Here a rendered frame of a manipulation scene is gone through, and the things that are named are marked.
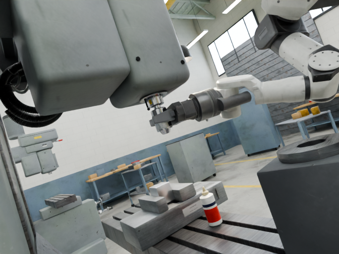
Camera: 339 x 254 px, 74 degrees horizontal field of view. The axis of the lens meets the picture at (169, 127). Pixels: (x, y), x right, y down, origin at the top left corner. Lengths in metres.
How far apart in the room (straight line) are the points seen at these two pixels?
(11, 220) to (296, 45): 0.80
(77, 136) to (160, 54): 6.74
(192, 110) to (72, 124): 6.78
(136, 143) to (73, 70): 7.29
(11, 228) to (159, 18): 0.55
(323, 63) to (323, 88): 0.06
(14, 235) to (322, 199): 0.35
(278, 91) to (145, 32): 0.39
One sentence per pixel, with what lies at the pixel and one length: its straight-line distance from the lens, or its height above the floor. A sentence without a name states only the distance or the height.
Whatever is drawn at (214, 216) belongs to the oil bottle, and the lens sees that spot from 0.68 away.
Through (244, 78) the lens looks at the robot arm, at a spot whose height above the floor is 1.27.
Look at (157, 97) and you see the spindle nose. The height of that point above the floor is 1.30.
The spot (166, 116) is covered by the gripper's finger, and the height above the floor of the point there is 1.24.
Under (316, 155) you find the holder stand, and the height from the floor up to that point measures 1.10.
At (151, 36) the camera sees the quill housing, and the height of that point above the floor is 1.44.
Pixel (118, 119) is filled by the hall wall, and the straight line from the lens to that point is 7.70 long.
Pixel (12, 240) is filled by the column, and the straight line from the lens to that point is 0.33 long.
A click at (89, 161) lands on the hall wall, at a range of 7.22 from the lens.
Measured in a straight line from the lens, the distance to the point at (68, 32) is 0.52.
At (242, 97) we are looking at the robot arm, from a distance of 0.69.
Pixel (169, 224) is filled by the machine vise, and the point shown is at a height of 0.93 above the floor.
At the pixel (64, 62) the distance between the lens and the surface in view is 0.49.
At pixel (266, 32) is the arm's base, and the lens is 0.91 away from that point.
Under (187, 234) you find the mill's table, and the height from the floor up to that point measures 0.90.
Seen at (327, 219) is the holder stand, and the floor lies 1.03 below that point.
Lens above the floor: 1.17
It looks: 3 degrees up
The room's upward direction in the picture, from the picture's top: 19 degrees counter-clockwise
